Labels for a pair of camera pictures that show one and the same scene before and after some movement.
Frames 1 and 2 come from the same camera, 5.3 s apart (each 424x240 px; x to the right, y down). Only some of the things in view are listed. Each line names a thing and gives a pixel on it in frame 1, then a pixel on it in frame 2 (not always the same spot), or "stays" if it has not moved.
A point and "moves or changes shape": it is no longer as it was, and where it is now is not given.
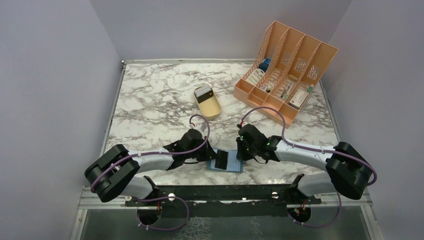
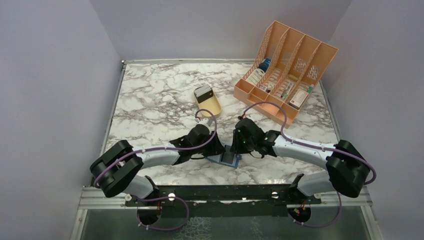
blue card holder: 234,164 moves or changes shape
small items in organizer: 268,88 stays
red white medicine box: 298,98 stays
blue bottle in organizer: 264,66 stays
